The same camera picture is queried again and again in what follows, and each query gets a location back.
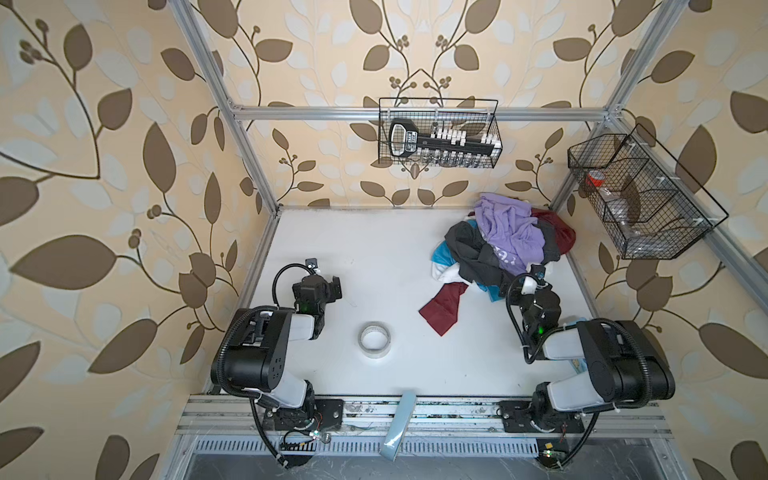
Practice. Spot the white cloth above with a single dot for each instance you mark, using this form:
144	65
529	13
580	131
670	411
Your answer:
448	274

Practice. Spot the clear bottle red cap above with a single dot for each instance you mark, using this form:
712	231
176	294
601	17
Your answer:
617	202

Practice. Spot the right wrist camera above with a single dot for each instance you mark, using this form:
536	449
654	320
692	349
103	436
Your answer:
534	280

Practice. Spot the black wire basket right wall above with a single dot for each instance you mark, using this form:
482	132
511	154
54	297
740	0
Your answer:
677	209

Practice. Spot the black wire basket wall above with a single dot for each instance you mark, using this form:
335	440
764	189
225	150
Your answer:
475	116
677	209

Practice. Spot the black tool with white bits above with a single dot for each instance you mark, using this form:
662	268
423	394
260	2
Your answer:
405	139

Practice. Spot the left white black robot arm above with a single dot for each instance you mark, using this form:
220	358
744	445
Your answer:
251	363

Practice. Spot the dark grey cloth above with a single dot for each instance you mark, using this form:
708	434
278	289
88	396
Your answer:
491	254

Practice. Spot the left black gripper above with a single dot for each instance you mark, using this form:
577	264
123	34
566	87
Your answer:
332	290

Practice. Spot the light blue tissue pack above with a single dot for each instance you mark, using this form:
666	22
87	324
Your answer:
579	364

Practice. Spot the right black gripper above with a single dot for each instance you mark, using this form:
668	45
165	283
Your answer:
548	290

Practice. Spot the purple cloth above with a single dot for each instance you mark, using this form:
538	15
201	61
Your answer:
508	226

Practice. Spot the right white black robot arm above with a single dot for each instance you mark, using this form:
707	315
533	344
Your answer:
621	369

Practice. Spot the black wire basket back wall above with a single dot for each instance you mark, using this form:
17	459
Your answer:
475	116

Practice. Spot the teal cloth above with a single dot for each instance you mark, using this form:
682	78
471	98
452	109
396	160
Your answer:
444	255

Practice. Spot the light blue plastic strip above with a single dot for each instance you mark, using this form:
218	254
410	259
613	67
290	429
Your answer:
403	414

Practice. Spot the dark red cloth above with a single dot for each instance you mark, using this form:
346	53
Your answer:
556	231

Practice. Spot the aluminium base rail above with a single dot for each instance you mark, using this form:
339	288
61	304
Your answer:
439	427

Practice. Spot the clear tape roll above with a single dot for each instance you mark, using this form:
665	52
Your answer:
374	341

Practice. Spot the maroon cloth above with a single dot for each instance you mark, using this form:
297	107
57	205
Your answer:
441	312

